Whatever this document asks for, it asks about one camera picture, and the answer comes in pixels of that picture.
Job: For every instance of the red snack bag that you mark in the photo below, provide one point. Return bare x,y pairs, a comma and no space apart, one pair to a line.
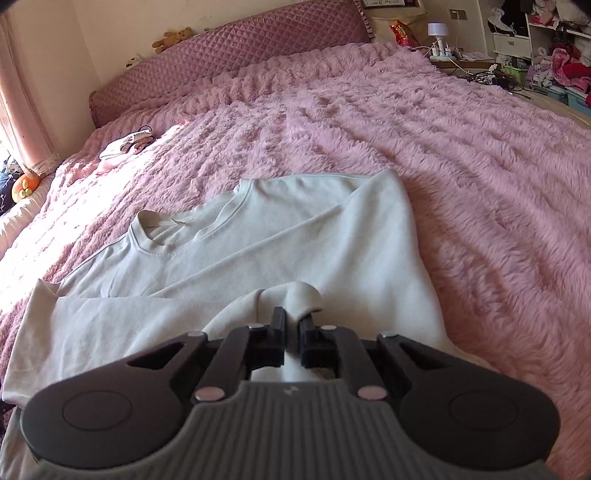
402,33

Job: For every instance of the white sock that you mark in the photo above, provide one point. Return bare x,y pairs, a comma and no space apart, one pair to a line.
277,240

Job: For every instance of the brown teddy bear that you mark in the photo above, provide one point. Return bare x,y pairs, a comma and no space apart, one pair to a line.
174,38

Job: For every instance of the white power strip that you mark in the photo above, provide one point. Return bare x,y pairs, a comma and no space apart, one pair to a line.
444,56

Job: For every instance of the pink curtain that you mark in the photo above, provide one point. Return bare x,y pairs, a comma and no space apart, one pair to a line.
18,115

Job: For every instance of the white table lamp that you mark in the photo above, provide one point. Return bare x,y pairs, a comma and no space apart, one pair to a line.
437,30

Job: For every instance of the pink fluffy blanket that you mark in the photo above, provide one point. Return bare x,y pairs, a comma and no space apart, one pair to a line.
438,152

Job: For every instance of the pile of pink red clothes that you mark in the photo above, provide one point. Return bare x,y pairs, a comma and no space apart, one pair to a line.
571,67

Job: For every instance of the dark floral cloth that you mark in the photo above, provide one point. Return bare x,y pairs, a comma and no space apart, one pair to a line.
7,177

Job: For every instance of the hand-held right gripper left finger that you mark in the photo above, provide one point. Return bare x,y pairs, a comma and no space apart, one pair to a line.
276,339

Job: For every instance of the white shelf unit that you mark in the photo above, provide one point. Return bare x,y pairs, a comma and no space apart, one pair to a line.
510,44

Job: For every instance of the wooden nightstand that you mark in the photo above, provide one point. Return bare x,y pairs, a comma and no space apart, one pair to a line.
461,65

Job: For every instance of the wall socket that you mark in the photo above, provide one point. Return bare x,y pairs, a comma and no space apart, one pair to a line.
458,14

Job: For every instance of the orange plush toy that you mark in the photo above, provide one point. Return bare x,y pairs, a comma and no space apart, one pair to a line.
24,185

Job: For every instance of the small white pink garment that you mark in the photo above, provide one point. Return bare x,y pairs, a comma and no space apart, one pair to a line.
117,150

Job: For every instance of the cream pillow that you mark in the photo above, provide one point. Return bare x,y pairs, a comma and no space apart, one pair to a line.
382,28

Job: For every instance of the mauve quilted headboard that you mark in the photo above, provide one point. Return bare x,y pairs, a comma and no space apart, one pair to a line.
231,50

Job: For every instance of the teal storage bin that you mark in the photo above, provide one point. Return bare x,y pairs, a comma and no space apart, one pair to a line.
572,97

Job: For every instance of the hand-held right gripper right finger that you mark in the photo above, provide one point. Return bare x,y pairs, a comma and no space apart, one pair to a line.
305,344

